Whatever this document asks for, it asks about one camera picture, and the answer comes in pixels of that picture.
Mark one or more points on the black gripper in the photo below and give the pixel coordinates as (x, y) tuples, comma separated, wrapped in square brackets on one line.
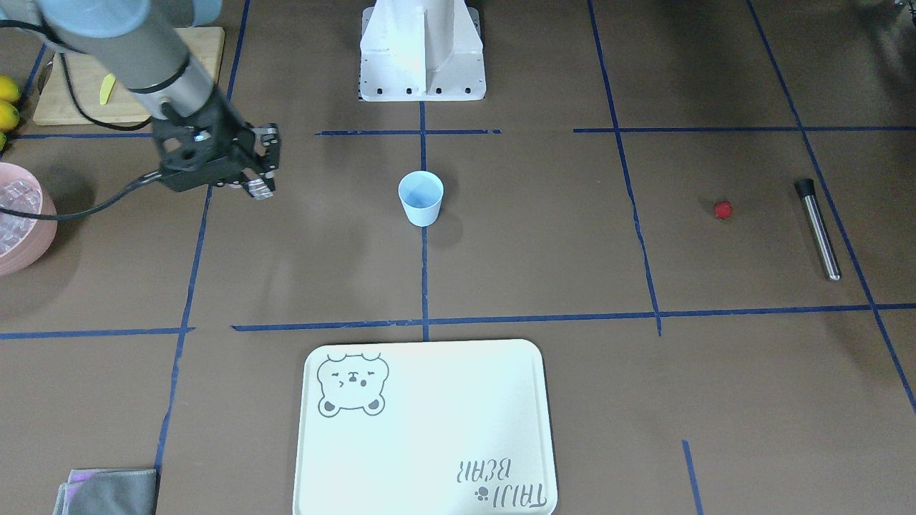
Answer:
[(227, 133)]

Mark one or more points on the clear ice cube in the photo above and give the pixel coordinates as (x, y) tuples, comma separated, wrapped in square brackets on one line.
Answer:
[(261, 189)]

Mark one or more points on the light blue cup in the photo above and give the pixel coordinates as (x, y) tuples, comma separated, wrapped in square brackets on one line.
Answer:
[(421, 194)]

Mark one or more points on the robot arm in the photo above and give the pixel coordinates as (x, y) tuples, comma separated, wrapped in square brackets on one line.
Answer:
[(137, 41)]

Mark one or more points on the pink bowl of ice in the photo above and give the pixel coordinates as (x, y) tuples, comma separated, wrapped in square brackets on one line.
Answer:
[(24, 239)]

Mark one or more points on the yellow plastic knife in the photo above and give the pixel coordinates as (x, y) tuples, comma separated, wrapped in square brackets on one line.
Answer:
[(107, 86)]

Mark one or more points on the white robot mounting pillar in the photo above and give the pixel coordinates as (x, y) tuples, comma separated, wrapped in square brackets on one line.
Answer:
[(421, 51)]

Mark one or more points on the cream bear tray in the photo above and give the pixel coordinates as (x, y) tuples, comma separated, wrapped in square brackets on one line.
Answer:
[(448, 427)]

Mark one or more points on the grey folded cloth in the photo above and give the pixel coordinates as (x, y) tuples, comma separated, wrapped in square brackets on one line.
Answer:
[(108, 491)]

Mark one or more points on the red strawberry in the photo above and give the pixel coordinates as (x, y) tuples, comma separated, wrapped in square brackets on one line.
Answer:
[(723, 210)]

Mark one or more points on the steel muddler black head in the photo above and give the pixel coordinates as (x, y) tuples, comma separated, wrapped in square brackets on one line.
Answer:
[(806, 192)]

